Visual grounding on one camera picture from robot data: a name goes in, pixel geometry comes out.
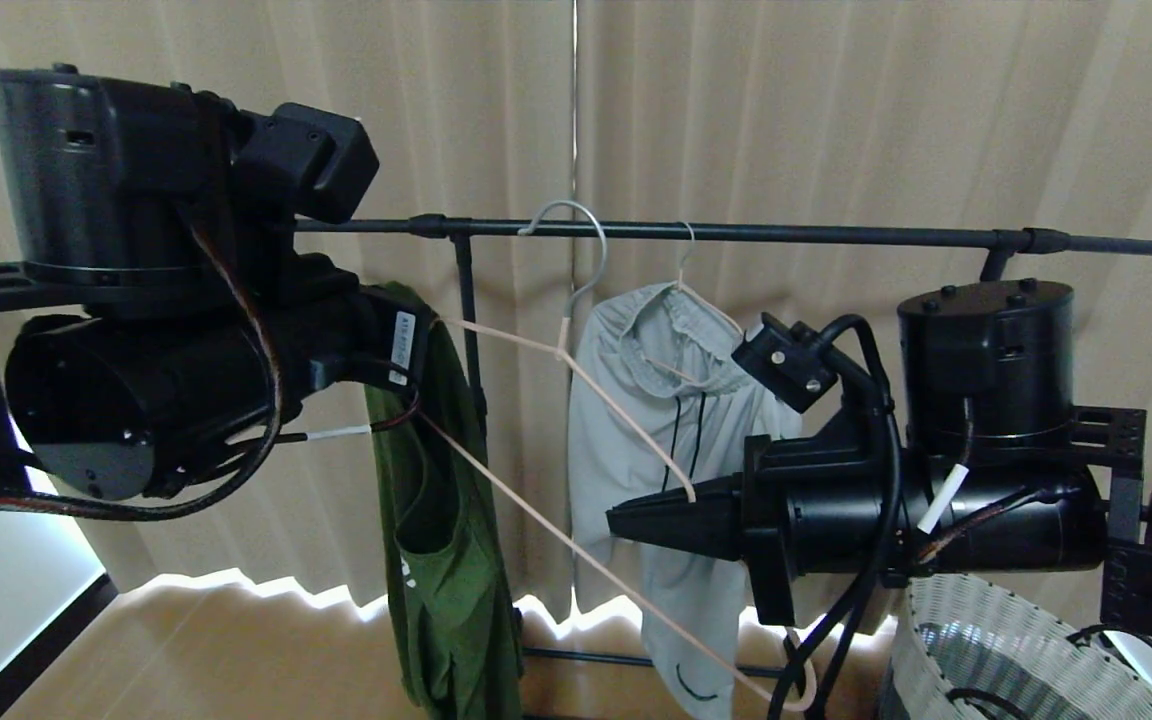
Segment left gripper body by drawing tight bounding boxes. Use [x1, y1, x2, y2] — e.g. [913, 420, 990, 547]
[4, 268, 432, 501]

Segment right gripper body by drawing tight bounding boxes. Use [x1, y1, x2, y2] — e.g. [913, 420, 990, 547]
[741, 430, 1109, 628]

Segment green garment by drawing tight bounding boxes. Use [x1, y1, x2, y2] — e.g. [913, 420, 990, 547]
[364, 282, 527, 720]

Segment pale grey shorts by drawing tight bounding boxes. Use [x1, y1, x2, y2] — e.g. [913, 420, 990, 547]
[566, 283, 807, 720]

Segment pink clothes hanger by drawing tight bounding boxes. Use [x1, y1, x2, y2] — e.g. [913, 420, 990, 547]
[671, 222, 749, 386]
[436, 198, 819, 714]

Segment white laundry basket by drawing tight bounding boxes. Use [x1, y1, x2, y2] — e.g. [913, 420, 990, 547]
[879, 573, 1152, 720]

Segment black clothes rack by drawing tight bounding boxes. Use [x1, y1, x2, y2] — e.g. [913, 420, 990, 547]
[296, 212, 1152, 720]

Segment beige curtain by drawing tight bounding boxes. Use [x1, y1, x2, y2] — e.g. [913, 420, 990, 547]
[0, 0, 1152, 641]

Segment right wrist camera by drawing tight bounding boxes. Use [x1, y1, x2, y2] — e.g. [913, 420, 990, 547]
[733, 312, 902, 466]

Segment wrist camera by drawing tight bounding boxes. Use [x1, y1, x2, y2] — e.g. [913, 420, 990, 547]
[226, 100, 381, 261]
[733, 312, 902, 466]

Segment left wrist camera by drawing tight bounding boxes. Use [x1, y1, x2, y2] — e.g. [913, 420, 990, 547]
[226, 100, 381, 261]

